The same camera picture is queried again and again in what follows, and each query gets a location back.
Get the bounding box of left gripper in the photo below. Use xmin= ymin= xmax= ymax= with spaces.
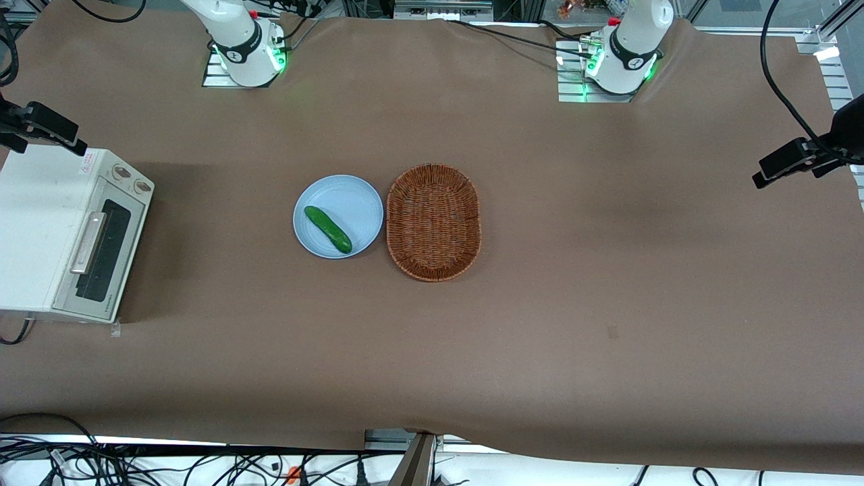
xmin=812 ymin=93 xmax=864 ymax=179

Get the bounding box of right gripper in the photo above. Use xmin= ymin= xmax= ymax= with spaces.
xmin=0 ymin=93 xmax=31 ymax=155

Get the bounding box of silver oven door handle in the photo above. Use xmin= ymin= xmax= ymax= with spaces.
xmin=70 ymin=211 xmax=109 ymax=276

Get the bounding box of white toaster oven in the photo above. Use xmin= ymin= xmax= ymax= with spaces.
xmin=0 ymin=144 xmax=155 ymax=325

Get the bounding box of brown table cover sheet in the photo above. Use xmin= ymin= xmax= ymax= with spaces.
xmin=0 ymin=13 xmax=864 ymax=475

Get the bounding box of green cucumber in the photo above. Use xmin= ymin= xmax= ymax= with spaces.
xmin=304 ymin=206 xmax=354 ymax=255

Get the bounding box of light blue round plate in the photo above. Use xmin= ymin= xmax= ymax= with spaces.
xmin=292 ymin=174 xmax=385 ymax=260

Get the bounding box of brown wicker oval basket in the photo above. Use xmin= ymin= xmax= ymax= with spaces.
xmin=386 ymin=163 xmax=482 ymax=283

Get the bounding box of aluminium frame rail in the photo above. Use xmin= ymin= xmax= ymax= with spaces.
xmin=795 ymin=26 xmax=864 ymax=113

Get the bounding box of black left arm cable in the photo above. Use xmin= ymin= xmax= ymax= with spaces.
xmin=760 ymin=0 xmax=828 ymax=146

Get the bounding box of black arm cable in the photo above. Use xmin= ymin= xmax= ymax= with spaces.
xmin=760 ymin=0 xmax=828 ymax=146
xmin=70 ymin=0 xmax=147 ymax=24

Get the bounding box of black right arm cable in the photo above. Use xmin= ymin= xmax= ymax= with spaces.
xmin=70 ymin=0 xmax=147 ymax=24

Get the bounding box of black oven power cable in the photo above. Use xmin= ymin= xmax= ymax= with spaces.
xmin=0 ymin=316 xmax=35 ymax=346

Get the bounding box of slotted aluminium base plate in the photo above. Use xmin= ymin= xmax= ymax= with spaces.
xmin=556 ymin=38 xmax=639 ymax=105
xmin=201 ymin=49 xmax=286 ymax=89

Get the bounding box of black looping floor cable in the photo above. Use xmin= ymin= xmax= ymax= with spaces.
xmin=0 ymin=412 xmax=102 ymax=448

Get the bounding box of long black base cable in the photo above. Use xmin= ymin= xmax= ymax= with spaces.
xmin=442 ymin=19 xmax=599 ymax=60

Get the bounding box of dark aluminium support post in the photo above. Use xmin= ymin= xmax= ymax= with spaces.
xmin=390 ymin=432 xmax=437 ymax=486

